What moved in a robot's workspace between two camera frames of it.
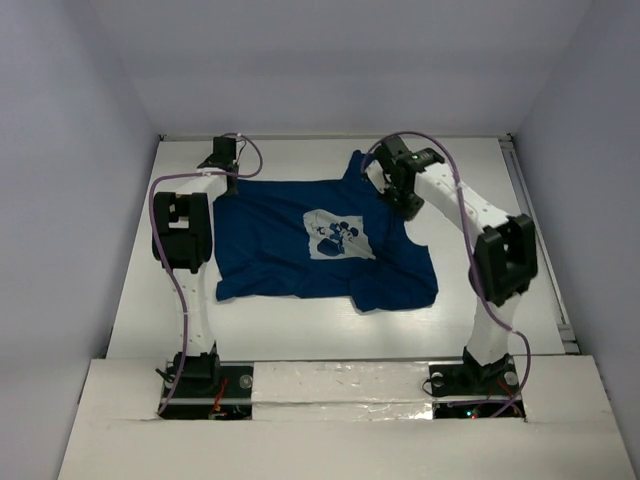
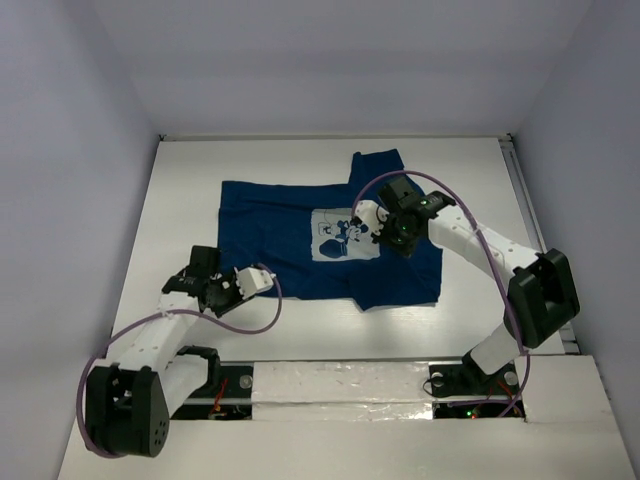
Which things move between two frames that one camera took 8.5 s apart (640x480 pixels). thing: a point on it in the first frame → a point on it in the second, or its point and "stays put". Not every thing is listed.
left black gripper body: (228, 182) → (226, 293)
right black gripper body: (404, 201) → (394, 233)
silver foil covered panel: (341, 391) stays put
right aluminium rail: (545, 258) stays put
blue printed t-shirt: (335, 238) stays put
